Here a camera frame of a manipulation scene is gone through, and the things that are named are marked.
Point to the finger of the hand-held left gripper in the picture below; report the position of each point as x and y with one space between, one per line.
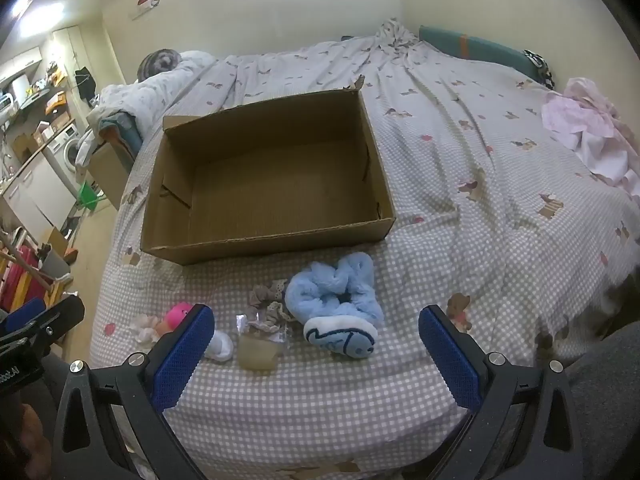
55 321
25 311

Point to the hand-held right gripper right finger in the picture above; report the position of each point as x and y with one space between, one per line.
450 360

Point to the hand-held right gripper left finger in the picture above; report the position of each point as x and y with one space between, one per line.
182 355

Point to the beige lace scrunchie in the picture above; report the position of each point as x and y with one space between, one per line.
267 305

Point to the blue plush slipper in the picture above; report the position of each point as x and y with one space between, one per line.
335 300

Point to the brown cardboard box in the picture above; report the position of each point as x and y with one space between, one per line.
270 180

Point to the white soft pouf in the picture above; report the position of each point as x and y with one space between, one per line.
220 346

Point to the pink suitcase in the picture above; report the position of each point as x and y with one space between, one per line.
20 280

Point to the grey bin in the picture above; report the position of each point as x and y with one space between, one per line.
52 262

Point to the clear plastic packet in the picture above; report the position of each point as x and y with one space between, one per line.
257 352

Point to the white cabinet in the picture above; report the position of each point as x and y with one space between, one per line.
30 195

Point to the green stool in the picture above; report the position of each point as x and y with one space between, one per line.
90 195

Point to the small cardboard box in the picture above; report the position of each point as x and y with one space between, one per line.
107 175

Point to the white washing machine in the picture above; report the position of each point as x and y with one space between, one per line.
65 152

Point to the checked bed sheet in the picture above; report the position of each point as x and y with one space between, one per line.
500 170

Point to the teal cushion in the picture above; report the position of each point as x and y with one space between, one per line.
120 132

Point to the black hanging garment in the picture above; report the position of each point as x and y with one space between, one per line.
85 82

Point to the white printed quilt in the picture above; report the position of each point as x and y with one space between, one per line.
145 95

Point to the pink cloth pile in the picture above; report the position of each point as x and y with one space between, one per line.
590 120

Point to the grey striped plush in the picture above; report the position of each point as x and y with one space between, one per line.
159 62

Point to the black and white cloth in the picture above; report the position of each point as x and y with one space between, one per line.
542 67

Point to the teal pillow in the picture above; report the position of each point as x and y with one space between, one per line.
480 50

